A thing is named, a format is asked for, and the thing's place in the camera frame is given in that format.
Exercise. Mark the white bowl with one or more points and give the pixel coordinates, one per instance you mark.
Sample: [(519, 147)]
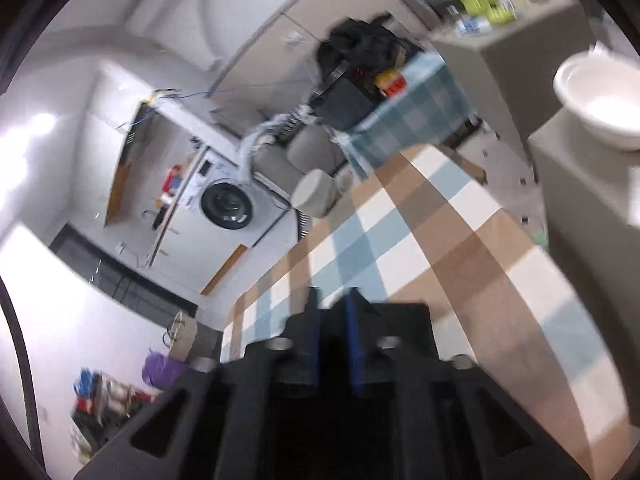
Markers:
[(600, 102)]

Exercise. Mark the white upper kitchen cabinets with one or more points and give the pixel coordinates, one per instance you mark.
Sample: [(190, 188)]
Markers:
[(107, 150)]

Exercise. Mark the teal checked table cover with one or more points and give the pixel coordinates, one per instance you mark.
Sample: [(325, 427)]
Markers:
[(420, 110)]

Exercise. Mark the white lower kitchen cabinets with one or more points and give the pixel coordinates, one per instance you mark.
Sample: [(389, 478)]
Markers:
[(195, 260)]

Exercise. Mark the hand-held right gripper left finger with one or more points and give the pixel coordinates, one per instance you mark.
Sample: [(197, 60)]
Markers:
[(312, 345)]

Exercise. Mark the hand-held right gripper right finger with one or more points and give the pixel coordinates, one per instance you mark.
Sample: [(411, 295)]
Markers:
[(356, 350)]

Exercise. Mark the light grey garment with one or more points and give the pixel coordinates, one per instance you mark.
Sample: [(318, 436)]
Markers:
[(262, 135)]

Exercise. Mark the white round stool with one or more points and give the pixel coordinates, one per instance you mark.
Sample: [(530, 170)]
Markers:
[(314, 192)]

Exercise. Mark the purple bag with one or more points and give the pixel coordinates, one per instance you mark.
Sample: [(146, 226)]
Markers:
[(162, 370)]

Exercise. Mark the woven laundry basket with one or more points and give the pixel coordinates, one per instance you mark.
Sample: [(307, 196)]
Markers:
[(192, 337)]

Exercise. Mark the white washing machine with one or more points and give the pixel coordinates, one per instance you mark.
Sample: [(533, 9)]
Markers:
[(230, 205)]

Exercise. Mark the plaid tablecloth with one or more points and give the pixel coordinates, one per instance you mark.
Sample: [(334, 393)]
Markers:
[(450, 240)]

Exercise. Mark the green packets on cabinet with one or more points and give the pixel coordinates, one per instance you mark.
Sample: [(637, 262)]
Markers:
[(482, 2)]

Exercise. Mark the red box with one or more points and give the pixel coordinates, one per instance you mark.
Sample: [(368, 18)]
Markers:
[(172, 180)]

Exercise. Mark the wooden shoe rack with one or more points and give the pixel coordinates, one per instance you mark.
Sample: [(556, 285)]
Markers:
[(107, 405)]

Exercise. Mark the black framed door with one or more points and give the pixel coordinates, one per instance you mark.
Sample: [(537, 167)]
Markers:
[(115, 272)]

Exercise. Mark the beige cabinet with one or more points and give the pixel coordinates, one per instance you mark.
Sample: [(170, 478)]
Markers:
[(515, 60), (585, 200)]

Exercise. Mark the black backpack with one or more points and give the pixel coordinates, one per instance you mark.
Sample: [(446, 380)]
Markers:
[(360, 40)]

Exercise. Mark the white kitchen cabinets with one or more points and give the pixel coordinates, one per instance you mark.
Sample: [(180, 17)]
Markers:
[(195, 260), (107, 150)]

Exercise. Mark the grey sofa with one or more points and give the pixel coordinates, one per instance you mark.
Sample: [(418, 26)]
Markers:
[(300, 155)]

